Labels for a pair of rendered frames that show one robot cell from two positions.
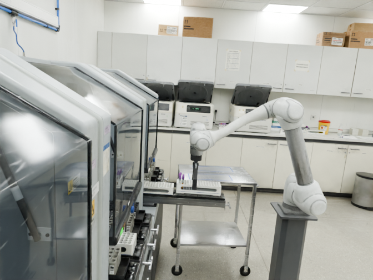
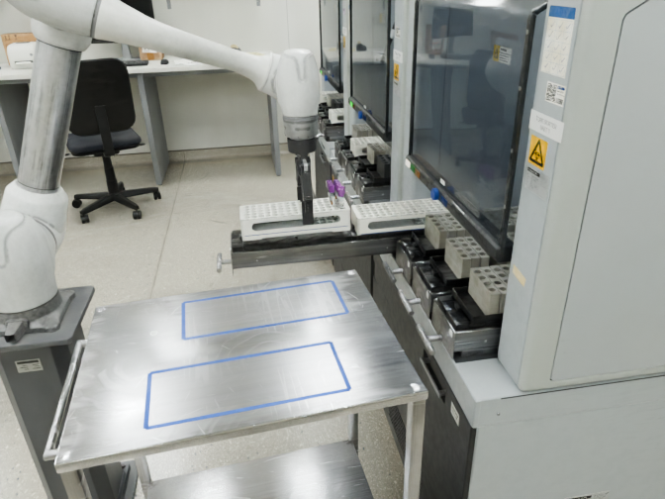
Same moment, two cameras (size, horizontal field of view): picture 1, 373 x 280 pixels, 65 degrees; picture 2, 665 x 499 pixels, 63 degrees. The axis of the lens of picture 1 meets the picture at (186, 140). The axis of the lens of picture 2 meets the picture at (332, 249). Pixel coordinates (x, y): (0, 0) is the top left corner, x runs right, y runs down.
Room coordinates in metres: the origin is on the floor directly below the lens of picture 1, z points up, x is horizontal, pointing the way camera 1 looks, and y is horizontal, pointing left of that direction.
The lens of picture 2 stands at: (3.27, -0.20, 1.46)
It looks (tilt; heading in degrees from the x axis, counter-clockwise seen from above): 27 degrees down; 172
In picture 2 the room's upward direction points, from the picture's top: 2 degrees counter-clockwise
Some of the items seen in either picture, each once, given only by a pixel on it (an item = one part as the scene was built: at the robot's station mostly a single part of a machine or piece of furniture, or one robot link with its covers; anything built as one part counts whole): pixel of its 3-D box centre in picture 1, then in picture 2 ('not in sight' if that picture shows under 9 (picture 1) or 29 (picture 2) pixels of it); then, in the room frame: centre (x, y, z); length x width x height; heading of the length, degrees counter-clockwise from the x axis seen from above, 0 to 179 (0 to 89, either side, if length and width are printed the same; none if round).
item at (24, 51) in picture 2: not in sight; (25, 54); (-1.26, -1.81, 0.99); 0.29 x 0.20 x 0.17; 9
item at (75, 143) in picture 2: not in sight; (104, 136); (-0.55, -1.19, 0.52); 0.64 x 0.60 x 1.05; 21
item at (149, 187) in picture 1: (151, 188); (405, 217); (1.89, 0.22, 0.83); 0.30 x 0.10 x 0.06; 91
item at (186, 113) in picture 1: (194, 103); not in sight; (4.50, -0.08, 1.24); 0.62 x 0.56 x 0.69; 1
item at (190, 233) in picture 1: (211, 218); (257, 489); (2.39, -0.26, 0.41); 0.67 x 0.46 x 0.82; 95
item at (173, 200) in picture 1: (177, 197); (343, 240); (1.90, 0.04, 0.78); 0.73 x 0.14 x 0.09; 91
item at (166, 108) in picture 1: (156, 102); not in sight; (4.49, 0.50, 1.22); 0.62 x 0.56 x 0.64; 179
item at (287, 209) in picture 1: (292, 205); (25, 310); (2.02, -0.80, 0.73); 0.22 x 0.18 x 0.06; 1
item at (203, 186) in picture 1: (198, 187); (294, 218); (1.90, -0.10, 0.86); 0.30 x 0.10 x 0.06; 91
